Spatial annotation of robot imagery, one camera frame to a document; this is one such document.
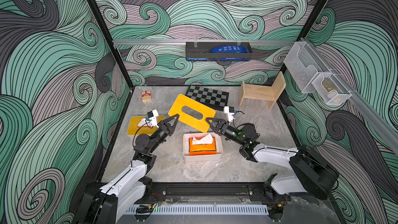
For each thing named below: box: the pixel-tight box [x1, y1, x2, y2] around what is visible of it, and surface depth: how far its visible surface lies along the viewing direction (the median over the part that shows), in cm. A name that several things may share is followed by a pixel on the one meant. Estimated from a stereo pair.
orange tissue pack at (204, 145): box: [188, 133, 218, 156], surface depth 83 cm
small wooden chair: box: [238, 71, 287, 110], surface depth 103 cm
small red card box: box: [141, 90, 152, 102], surface depth 116 cm
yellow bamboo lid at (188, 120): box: [167, 93, 217, 134], surface depth 73 cm
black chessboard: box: [185, 85, 230, 111], surface depth 113 cm
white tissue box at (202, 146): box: [182, 132, 224, 162], surface depth 83 cm
